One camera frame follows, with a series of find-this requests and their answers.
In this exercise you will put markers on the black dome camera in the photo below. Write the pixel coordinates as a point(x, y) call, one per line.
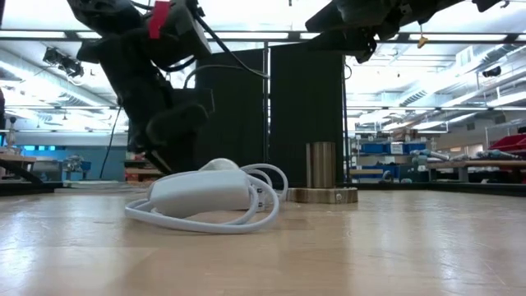
point(492, 71)

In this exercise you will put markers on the red tape strip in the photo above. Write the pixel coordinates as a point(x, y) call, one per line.
point(158, 18)

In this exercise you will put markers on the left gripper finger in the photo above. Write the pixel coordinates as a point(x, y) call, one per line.
point(172, 127)
point(193, 96)

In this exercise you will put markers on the white lightbulb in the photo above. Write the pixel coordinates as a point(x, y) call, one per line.
point(220, 164)

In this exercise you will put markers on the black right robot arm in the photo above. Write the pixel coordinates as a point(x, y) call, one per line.
point(411, 10)

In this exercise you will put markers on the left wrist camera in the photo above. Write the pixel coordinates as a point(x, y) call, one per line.
point(193, 29)

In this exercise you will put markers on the red storage bin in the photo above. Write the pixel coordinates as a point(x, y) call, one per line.
point(511, 144)

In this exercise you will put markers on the black ceiling device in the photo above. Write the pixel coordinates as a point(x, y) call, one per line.
point(63, 61)

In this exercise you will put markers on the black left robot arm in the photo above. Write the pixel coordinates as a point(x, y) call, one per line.
point(102, 16)

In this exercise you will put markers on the wooden workbench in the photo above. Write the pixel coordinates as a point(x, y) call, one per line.
point(476, 164)

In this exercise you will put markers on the metal lamp base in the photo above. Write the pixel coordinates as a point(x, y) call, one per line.
point(322, 164)

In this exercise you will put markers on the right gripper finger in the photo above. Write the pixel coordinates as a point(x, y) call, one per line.
point(333, 24)
point(345, 41)

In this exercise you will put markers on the blue storage bins row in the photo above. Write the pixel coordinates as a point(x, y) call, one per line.
point(394, 148)

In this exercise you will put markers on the yellow hanging tag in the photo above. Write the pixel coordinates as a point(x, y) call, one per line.
point(422, 41)

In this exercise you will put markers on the black aluminium rig frame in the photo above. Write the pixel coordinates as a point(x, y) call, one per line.
point(411, 188)

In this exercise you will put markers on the wooden shelf with boxes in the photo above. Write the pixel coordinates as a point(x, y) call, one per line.
point(135, 170)

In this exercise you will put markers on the grey stand with knob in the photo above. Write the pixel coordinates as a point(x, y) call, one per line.
point(12, 131)

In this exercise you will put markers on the wooden table black leg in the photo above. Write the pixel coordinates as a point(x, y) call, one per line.
point(16, 158)

